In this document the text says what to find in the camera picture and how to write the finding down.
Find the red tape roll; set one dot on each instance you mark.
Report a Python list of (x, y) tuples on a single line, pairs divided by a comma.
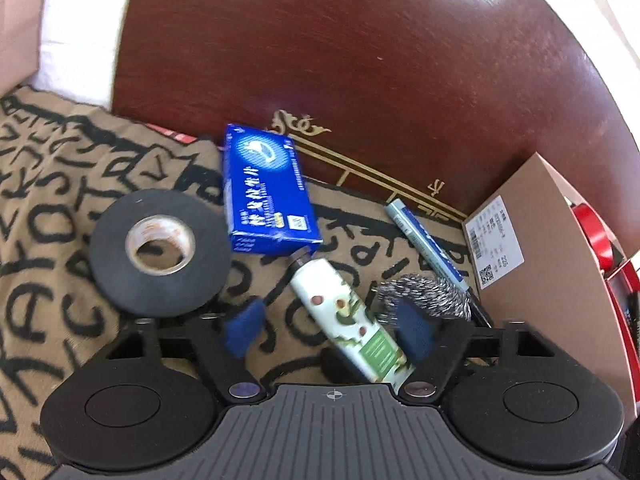
[(592, 230)]

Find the tan cardboard box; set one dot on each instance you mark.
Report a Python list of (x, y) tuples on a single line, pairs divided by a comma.
[(540, 270)]

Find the pink paper bag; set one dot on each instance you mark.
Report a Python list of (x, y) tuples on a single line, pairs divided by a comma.
[(20, 15)]

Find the brown wooden headboard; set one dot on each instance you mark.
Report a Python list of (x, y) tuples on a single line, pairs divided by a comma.
[(350, 60)]

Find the letter printed brown blanket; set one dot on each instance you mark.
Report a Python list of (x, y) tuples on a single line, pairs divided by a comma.
[(55, 260)]

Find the red patterned sheet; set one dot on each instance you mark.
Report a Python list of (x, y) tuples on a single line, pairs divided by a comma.
[(172, 133)]

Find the blue cardboard box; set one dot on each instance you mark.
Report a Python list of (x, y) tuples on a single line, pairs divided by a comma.
[(265, 190)]

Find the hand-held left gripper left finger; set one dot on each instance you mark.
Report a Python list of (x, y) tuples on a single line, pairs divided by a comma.
[(242, 327)]

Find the grey marker pen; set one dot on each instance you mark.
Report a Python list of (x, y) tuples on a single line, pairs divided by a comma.
[(425, 240)]

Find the white floral tube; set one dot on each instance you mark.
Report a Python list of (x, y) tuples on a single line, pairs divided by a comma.
[(340, 310)]

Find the steel wool scourer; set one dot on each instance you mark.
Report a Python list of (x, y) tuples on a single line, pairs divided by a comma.
[(440, 295)]

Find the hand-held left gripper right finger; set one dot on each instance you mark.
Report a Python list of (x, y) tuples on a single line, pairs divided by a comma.
[(415, 332)]

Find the black tape roll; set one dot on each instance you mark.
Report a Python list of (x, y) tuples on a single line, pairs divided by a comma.
[(112, 260)]

